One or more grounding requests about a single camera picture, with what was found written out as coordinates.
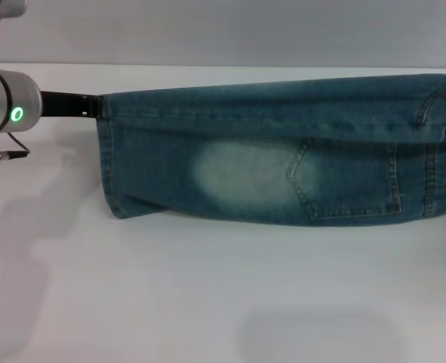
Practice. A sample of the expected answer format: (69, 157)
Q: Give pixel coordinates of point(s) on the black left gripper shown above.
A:
(62, 104)

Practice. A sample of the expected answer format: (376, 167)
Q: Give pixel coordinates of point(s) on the blue denim shorts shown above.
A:
(268, 151)

